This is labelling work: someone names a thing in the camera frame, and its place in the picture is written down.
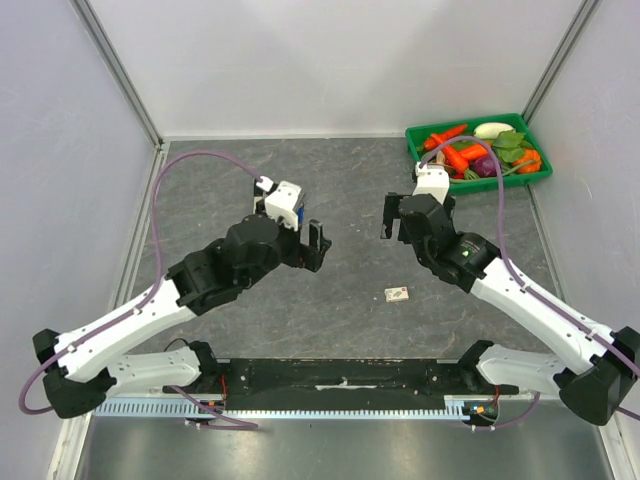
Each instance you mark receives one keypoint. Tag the green toy long beans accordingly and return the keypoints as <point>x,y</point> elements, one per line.
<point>469,176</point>

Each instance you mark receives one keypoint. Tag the orange toy carrot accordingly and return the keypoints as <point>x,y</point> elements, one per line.
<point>455,159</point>
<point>474,152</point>
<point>432,141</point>

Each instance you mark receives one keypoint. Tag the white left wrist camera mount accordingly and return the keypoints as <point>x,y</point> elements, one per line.
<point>281,201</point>

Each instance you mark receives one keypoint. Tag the beige and black stapler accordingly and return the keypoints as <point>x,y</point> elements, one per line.
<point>258,197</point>

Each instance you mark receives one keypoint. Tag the small orange toy pumpkin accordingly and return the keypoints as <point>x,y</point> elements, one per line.
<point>529,163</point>

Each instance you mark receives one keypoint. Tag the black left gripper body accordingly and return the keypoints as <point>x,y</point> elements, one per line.
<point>309,256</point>

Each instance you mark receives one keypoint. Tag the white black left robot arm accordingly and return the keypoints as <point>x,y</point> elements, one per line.
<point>86,366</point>

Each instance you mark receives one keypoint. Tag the white staple box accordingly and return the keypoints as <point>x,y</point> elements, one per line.
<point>396,294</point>

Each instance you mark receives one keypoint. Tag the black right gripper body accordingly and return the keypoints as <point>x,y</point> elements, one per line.
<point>391,213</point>

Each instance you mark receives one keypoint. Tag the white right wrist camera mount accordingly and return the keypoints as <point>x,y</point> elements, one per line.
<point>432,179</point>

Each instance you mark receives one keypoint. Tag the aluminium frame rail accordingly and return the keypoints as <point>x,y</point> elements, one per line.
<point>101,40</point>

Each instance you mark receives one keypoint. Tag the green plastic basket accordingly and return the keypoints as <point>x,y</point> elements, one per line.
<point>416,136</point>

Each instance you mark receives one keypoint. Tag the green toy leafy vegetable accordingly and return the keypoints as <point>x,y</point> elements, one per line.
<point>510,146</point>

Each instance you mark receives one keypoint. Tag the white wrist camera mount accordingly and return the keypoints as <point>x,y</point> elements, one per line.
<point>281,201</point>
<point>432,179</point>

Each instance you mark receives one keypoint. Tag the white toy radish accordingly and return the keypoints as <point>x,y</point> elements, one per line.
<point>491,130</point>

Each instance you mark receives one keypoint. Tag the purple toy onion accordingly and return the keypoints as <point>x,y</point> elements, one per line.
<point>486,167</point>

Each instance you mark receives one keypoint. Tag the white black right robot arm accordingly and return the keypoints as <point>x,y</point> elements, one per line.
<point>591,368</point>

